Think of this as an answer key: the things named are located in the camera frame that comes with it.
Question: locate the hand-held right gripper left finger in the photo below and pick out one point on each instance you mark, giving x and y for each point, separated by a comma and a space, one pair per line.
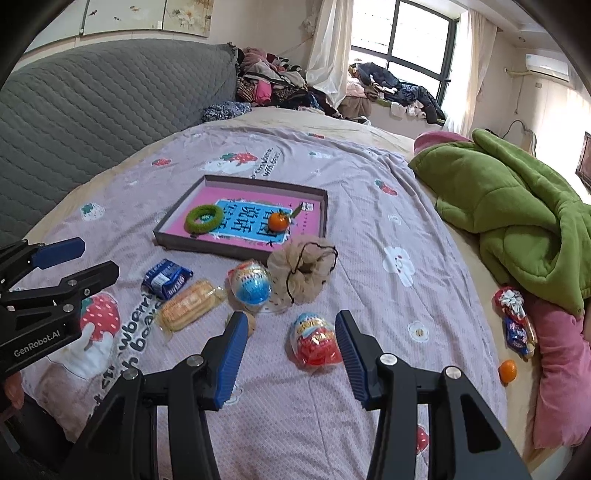
229, 364

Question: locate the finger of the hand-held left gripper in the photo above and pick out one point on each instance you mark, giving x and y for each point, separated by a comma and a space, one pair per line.
92, 277
60, 253

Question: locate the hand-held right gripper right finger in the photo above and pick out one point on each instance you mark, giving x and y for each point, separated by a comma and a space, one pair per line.
353, 364

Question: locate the red egg toy packet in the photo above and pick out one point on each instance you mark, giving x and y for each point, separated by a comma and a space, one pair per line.
314, 344

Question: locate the blue snack packet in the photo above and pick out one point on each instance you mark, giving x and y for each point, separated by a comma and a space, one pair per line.
164, 279

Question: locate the yellow biscuit packet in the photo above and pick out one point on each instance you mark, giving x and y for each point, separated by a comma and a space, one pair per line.
189, 304

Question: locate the blue egg toy packet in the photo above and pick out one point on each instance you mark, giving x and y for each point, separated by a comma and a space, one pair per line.
251, 284

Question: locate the shallow box with pink inside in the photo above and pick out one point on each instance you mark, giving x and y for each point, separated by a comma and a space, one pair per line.
258, 221

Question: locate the person's left hand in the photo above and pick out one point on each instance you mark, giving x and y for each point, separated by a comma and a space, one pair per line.
10, 392

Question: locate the brown dried leaf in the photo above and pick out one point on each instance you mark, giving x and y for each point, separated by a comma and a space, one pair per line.
314, 272

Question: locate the grey quilted headboard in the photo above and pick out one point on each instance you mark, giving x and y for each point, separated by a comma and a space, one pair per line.
101, 120

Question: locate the tangerine with leaf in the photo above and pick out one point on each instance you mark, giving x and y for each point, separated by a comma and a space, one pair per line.
278, 221

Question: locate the small tangerine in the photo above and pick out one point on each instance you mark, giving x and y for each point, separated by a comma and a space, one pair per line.
508, 371

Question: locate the red and blue candy packet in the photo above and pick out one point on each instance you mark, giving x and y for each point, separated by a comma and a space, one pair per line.
515, 318

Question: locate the pink pillow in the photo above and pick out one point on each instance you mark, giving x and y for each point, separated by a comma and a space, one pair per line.
563, 369

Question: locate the blue floral cloth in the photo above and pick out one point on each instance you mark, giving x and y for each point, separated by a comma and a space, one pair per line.
226, 110

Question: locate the green quilted blanket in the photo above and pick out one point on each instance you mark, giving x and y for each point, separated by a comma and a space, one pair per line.
512, 203

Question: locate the pink blanket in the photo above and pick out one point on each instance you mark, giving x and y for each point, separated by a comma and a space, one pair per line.
438, 140

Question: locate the beige plush cushion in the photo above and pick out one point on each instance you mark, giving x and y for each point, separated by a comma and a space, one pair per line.
355, 107

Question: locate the pile of clothes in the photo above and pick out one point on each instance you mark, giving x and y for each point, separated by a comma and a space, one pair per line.
272, 83

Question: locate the dark clothes on windowsill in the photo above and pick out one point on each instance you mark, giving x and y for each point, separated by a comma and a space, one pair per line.
397, 87

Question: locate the dark framed picture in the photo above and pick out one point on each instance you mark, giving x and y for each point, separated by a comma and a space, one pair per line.
584, 159

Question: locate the cream curtain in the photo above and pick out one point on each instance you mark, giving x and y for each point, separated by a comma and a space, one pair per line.
471, 74

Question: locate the white curtain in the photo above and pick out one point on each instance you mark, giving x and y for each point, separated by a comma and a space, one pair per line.
328, 50

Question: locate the window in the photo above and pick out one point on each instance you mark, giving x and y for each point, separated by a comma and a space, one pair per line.
415, 37

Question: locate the white air conditioner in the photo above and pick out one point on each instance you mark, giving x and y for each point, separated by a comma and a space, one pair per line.
547, 68

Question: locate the floral wall cabinet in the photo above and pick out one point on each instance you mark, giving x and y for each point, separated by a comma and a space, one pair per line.
152, 14

